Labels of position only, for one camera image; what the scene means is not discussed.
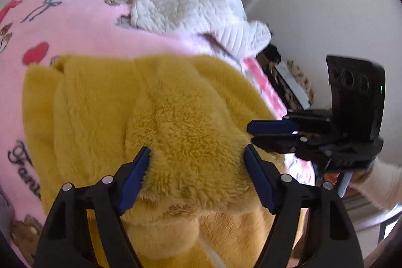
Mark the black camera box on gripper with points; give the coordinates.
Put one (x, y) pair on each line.
(358, 96)

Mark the white fleece garment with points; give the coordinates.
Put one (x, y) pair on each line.
(225, 21)

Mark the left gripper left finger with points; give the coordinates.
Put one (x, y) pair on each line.
(79, 213)

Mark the person's right hand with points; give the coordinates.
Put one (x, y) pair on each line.
(348, 176)

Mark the right forearm white sleeve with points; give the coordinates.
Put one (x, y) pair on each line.
(381, 185)

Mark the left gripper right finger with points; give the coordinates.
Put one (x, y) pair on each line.
(315, 211)

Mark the dark clutter beside bed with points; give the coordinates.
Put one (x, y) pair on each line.
(292, 86)

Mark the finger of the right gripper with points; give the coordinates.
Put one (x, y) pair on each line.
(288, 143)
(290, 126)

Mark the pink cartoon print blanket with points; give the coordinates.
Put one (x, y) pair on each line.
(39, 32)

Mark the yellow fluffy plush garment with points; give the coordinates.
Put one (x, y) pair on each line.
(84, 117)

